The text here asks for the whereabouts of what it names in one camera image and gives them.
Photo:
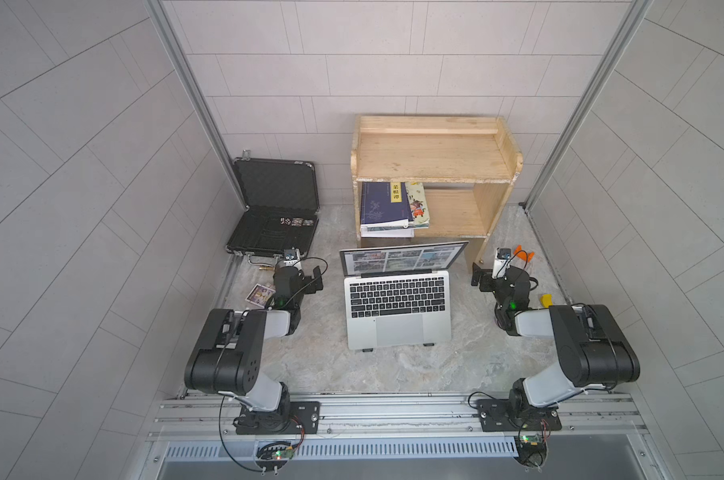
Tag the white book stack bottom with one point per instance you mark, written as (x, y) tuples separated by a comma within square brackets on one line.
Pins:
[(398, 232)]

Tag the aluminium mounting rail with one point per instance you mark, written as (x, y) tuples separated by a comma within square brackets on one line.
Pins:
[(346, 416)]

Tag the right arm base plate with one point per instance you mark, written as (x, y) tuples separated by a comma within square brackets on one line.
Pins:
[(500, 415)]

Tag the circuit board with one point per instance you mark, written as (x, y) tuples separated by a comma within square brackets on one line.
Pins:
[(532, 450), (272, 457)]

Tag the right circuit board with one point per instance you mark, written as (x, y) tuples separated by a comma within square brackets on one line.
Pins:
[(532, 450)]

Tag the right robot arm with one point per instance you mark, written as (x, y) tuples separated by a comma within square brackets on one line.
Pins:
[(592, 353)]

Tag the silver laptop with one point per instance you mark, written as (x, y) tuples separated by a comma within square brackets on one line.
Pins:
[(399, 295)]

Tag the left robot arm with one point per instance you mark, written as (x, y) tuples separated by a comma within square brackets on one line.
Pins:
[(227, 358)]

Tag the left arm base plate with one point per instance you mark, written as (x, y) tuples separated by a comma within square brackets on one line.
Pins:
[(296, 418)]

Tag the black laptop stand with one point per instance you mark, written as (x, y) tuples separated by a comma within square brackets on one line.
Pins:
[(369, 350)]

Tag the open black briefcase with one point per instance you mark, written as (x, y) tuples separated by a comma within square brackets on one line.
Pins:
[(281, 207)]

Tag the yellow plastic clip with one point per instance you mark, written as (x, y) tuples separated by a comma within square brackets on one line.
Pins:
[(546, 300)]

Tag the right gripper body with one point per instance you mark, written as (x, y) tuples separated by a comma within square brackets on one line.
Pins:
[(487, 286)]

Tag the wooden two-tier shelf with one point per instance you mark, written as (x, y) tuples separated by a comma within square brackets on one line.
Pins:
[(468, 165)]

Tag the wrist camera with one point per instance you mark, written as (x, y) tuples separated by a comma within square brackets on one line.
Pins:
[(502, 260), (291, 258)]

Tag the left circuit board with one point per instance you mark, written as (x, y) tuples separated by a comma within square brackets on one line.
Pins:
[(272, 457)]

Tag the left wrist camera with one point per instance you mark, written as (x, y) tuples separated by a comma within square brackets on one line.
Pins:
[(291, 258)]

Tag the orange plastic clip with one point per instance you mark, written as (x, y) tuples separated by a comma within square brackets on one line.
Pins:
[(523, 255)]

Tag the colourful illustrated book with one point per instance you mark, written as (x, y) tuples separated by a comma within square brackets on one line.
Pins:
[(420, 213)]

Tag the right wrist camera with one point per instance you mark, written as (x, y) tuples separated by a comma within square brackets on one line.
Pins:
[(502, 260)]

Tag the stack of picture cards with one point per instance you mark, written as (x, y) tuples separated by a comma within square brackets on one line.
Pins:
[(261, 295)]

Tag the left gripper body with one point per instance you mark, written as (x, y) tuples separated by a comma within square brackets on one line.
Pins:
[(308, 282)]

